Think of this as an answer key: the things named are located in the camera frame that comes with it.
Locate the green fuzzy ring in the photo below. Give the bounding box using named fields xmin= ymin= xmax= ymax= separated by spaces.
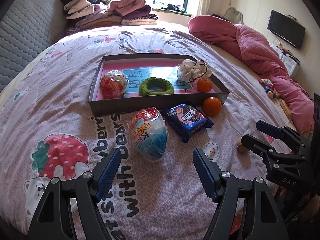
xmin=138 ymin=77 xmax=175 ymax=96

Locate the blue cookie packet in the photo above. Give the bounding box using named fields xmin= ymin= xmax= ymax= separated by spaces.
xmin=160 ymin=101 xmax=215 ymax=143

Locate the walnut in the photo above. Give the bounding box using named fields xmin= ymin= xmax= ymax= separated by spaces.
xmin=237 ymin=141 xmax=250 ymax=153

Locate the small plush doll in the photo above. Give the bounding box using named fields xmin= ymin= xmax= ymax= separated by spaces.
xmin=259 ymin=78 xmax=280 ymax=98

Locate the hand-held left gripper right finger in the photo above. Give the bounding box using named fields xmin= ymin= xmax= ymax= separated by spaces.
xmin=192 ymin=148 xmax=290 ymax=240

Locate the grey quilted headboard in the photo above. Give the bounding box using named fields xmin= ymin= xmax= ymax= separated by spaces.
xmin=0 ymin=0 xmax=68 ymax=93

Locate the yellow snack packet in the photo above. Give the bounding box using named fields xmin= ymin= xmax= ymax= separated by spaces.
xmin=279 ymin=99 xmax=294 ymax=120

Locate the shallow brown cardboard box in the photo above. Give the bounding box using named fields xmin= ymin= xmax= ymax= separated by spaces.
xmin=88 ymin=53 xmax=230 ymax=115

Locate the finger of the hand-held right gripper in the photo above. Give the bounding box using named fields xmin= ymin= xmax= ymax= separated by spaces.
xmin=241 ymin=134 xmax=307 ymax=165
xmin=255 ymin=120 xmax=313 ymax=153

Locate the black flat television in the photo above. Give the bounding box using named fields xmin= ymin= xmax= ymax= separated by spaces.
xmin=267 ymin=9 xmax=306 ymax=50

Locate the orange mandarin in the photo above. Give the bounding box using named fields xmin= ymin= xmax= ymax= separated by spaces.
xmin=196 ymin=78 xmax=213 ymax=92
xmin=202 ymin=96 xmax=222 ymax=117

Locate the person's right hand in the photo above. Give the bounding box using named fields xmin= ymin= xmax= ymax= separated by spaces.
xmin=272 ymin=185 xmax=313 ymax=222

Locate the pile of folded clothes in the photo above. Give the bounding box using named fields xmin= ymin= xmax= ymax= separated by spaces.
xmin=61 ymin=0 xmax=159 ymax=29

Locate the pink quilted blanket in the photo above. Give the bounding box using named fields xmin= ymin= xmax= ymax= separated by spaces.
xmin=188 ymin=15 xmax=315 ymax=133

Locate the white metal chair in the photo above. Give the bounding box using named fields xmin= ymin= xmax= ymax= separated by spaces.
xmin=224 ymin=7 xmax=244 ymax=22

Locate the surprise egg toy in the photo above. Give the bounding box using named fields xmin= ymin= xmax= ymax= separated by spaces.
xmin=100 ymin=70 xmax=129 ymax=100
xmin=128 ymin=106 xmax=167 ymax=162

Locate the dark cloth heap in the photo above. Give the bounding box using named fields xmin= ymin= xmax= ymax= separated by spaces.
xmin=160 ymin=3 xmax=187 ymax=12

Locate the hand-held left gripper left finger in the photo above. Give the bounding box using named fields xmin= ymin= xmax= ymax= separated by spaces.
xmin=26 ymin=147 xmax=122 ymax=240

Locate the white drawer cabinet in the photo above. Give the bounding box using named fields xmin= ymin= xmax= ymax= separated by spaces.
xmin=271 ymin=44 xmax=300 ymax=78

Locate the white cloth pouch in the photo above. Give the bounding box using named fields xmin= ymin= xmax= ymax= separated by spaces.
xmin=177 ymin=59 xmax=213 ymax=82

